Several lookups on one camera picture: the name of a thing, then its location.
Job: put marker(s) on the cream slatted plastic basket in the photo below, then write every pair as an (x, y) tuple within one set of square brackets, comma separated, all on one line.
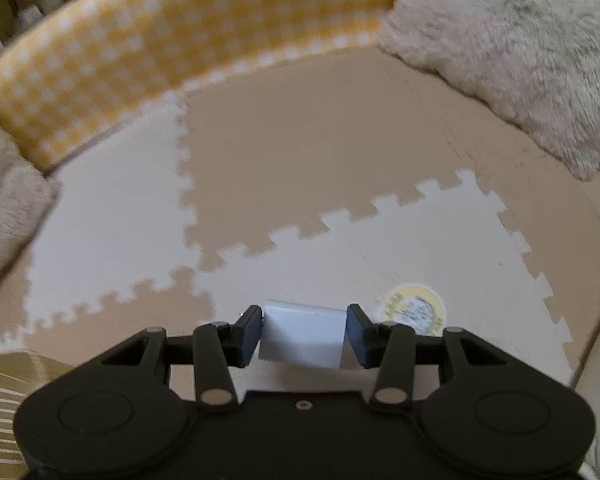
[(21, 373)]

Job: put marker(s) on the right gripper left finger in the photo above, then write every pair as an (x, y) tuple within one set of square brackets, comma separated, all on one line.
[(217, 347)]

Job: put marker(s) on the yellow checkered bumper cushion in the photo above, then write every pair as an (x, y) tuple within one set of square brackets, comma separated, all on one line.
[(95, 63)]

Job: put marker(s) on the white usb power adapter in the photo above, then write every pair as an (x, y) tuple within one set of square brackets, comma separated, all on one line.
[(302, 335)]

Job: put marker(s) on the fluffy white cushion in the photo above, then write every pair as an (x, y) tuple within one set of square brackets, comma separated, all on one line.
[(26, 196)]

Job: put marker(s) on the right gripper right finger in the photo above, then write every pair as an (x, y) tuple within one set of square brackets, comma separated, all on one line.
[(388, 348)]

